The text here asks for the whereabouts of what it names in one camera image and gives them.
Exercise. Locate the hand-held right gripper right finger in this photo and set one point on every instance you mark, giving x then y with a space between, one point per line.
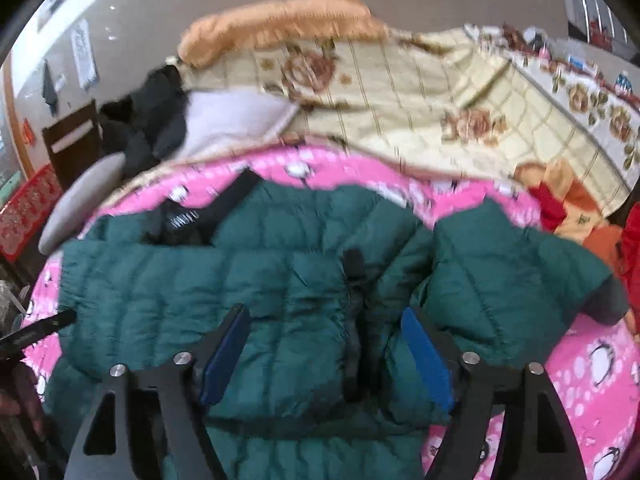
425 355

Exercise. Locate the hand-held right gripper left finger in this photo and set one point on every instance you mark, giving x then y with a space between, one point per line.
225 355

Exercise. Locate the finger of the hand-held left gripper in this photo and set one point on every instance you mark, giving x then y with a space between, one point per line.
45 327

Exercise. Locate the dark green down jacket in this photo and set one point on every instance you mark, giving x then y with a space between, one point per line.
300 280

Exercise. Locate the red lace-edged cloth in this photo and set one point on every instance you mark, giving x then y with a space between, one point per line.
25 215

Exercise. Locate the grey cushion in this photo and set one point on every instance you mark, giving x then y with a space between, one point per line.
75 200

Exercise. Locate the pink penguin print blanket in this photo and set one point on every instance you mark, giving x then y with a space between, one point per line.
590 375

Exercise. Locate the dark wooden chair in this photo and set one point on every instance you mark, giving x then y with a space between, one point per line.
75 160

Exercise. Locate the orange cartoon blanket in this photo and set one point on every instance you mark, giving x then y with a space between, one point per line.
600 240

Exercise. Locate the dark hanging cloth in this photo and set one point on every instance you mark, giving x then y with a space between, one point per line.
50 90

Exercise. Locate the white pillow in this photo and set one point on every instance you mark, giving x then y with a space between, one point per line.
230 115

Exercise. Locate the black quilted jacket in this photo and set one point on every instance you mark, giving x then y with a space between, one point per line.
160 110

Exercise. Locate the yellow checked rose quilt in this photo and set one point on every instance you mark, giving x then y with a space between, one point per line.
400 90

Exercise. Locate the white floral bedsheet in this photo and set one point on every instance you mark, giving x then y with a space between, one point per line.
575 95

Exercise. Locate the orange ruffled pillow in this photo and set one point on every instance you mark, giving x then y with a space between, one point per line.
280 25

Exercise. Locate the red wall sticker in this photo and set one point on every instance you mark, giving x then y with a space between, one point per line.
28 132

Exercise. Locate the wall calendar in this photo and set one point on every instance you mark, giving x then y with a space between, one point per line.
84 55

